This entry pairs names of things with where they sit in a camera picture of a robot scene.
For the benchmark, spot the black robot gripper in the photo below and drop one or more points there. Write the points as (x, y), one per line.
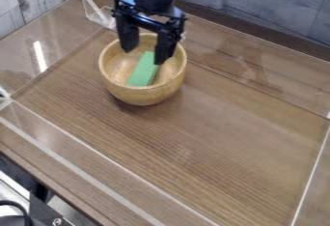
(155, 15)

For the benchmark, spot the green rectangular block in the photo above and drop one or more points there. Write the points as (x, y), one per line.
(144, 71)

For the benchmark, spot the wooden bowl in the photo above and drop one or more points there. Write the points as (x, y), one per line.
(116, 64)

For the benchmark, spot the clear acrylic corner bracket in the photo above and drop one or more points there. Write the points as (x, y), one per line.
(99, 15)

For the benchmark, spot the black metal table mount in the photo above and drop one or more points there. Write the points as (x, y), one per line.
(44, 215)

